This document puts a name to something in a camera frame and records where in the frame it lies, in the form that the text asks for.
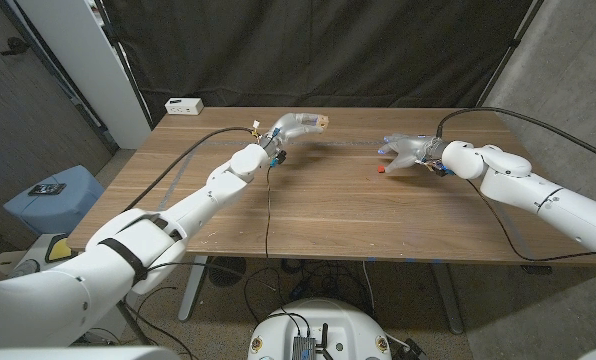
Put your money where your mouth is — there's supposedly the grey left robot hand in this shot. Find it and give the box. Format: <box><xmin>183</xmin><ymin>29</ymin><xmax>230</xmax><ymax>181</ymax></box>
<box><xmin>260</xmin><ymin>112</ymin><xmax>329</xmax><ymax>154</ymax></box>

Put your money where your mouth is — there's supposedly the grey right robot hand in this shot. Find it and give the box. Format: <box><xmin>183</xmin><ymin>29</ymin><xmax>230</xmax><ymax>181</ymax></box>
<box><xmin>377</xmin><ymin>133</ymin><xmax>449</xmax><ymax>175</ymax></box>

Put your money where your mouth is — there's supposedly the black backdrop curtain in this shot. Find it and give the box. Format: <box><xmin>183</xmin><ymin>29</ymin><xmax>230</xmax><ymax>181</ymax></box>
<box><xmin>95</xmin><ymin>0</ymin><xmax>547</xmax><ymax>126</ymax></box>

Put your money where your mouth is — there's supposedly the white power strip box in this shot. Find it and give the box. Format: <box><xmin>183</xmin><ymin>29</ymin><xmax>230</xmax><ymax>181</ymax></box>
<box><xmin>164</xmin><ymin>97</ymin><xmax>205</xmax><ymax>116</ymax></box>

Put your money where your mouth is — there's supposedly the black backdrop stand pole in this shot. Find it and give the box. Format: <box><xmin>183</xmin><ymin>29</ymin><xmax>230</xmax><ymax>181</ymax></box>
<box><xmin>477</xmin><ymin>0</ymin><xmax>547</xmax><ymax>109</ymax></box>
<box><xmin>95</xmin><ymin>0</ymin><xmax>155</xmax><ymax>131</ymax></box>

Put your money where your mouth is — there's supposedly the round black floor fan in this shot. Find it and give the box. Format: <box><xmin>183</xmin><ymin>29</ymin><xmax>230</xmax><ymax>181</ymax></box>
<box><xmin>207</xmin><ymin>256</ymin><xmax>248</xmax><ymax>288</ymax></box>

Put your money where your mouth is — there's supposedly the grey table leg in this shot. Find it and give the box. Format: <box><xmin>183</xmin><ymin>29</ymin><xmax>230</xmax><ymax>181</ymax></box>
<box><xmin>430</xmin><ymin>262</ymin><xmax>464</xmax><ymax>335</ymax></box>

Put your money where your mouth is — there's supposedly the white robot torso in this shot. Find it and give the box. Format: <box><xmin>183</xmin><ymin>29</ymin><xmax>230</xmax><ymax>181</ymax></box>
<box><xmin>247</xmin><ymin>298</ymin><xmax>393</xmax><ymax>360</ymax></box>

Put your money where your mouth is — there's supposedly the white table leg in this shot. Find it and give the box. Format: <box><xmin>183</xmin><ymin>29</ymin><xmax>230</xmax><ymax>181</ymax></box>
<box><xmin>177</xmin><ymin>255</ymin><xmax>209</xmax><ymax>323</ymax></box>

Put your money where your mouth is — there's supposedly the white pillar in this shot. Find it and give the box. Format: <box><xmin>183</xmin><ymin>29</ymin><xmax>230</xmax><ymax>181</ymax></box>
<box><xmin>15</xmin><ymin>0</ymin><xmax>152</xmax><ymax>150</ymax></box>

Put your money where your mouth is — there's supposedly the grey electronics box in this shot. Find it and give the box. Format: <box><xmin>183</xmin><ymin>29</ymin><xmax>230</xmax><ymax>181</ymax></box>
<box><xmin>291</xmin><ymin>335</ymin><xmax>318</xmax><ymax>360</ymax></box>

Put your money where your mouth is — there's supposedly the blue plastic stool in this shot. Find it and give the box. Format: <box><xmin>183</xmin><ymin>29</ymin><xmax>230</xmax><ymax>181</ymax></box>
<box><xmin>2</xmin><ymin>165</ymin><xmax>106</xmax><ymax>236</ymax></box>

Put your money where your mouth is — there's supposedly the black smartphone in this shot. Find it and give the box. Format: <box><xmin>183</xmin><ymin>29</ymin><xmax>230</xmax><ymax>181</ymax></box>
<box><xmin>28</xmin><ymin>182</ymin><xmax>68</xmax><ymax>197</ymax></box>

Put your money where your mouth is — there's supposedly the grey black sneaker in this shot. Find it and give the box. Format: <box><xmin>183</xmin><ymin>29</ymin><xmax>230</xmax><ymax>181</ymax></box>
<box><xmin>11</xmin><ymin>258</ymin><xmax>43</xmax><ymax>279</ymax></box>

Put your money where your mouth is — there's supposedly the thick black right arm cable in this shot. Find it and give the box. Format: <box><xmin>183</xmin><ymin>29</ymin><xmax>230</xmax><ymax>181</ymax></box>
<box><xmin>435</xmin><ymin>106</ymin><xmax>596</xmax><ymax>166</ymax></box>

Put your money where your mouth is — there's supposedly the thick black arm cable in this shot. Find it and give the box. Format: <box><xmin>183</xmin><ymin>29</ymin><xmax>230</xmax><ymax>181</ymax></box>
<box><xmin>122</xmin><ymin>126</ymin><xmax>259</xmax><ymax>214</ymax></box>
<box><xmin>435</xmin><ymin>106</ymin><xmax>596</xmax><ymax>166</ymax></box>

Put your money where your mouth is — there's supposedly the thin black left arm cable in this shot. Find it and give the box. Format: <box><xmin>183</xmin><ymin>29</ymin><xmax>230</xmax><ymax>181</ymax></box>
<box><xmin>264</xmin><ymin>163</ymin><xmax>274</xmax><ymax>260</ymax></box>

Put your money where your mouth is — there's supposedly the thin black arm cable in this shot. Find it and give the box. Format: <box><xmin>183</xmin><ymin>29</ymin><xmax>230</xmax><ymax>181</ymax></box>
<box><xmin>465</xmin><ymin>178</ymin><xmax>596</xmax><ymax>263</ymax></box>
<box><xmin>264</xmin><ymin>163</ymin><xmax>274</xmax><ymax>260</ymax></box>

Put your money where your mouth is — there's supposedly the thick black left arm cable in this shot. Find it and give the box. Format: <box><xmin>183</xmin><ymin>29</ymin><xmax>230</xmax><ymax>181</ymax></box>
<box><xmin>122</xmin><ymin>126</ymin><xmax>259</xmax><ymax>214</ymax></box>

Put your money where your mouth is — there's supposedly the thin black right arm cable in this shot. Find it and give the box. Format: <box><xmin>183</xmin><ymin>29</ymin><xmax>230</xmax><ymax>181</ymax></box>
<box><xmin>465</xmin><ymin>178</ymin><xmax>596</xmax><ymax>263</ymax></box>

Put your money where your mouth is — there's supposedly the white floor cable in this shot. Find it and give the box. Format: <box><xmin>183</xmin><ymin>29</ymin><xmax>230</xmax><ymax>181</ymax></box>
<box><xmin>361</xmin><ymin>260</ymin><xmax>378</xmax><ymax>319</ymax></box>

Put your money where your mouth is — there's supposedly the black door handle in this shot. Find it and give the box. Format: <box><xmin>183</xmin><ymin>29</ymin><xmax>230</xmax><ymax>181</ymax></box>
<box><xmin>0</xmin><ymin>36</ymin><xmax>31</xmax><ymax>57</ymax></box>

